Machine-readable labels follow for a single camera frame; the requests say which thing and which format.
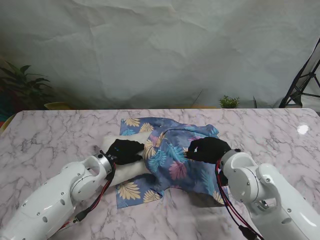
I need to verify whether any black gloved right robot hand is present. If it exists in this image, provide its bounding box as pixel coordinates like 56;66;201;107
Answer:
186;136;232;165

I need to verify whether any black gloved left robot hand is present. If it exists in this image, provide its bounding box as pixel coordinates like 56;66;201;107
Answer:
105;139;145;166

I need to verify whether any white pillow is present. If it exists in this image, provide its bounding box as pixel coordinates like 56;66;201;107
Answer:
101;132;151;188

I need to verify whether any blue leaf print pillowcase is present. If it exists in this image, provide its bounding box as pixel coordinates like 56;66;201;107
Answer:
115;116;230;210

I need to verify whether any small green potted plant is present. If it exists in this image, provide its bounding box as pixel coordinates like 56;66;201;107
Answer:
218;95;241;109

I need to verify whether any yellow chair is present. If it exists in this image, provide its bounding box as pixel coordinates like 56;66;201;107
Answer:
44;101;73;111

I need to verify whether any wrinkled white backdrop sheet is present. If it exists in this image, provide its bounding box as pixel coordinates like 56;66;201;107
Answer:
0;0;320;111

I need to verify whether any black tripod light stand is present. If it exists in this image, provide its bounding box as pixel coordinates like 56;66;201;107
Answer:
278;37;320;109

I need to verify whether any large green leafy plant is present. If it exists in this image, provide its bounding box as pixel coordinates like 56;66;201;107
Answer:
0;59;55;111

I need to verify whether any red black left arm cable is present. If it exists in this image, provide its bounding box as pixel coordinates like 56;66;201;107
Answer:
59;161;117;228

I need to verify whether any red black arm cable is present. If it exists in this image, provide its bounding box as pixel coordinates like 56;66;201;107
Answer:
214;158;263;240
59;161;117;228

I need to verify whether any red black right arm cable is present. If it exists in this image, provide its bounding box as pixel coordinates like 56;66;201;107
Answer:
214;158;263;240

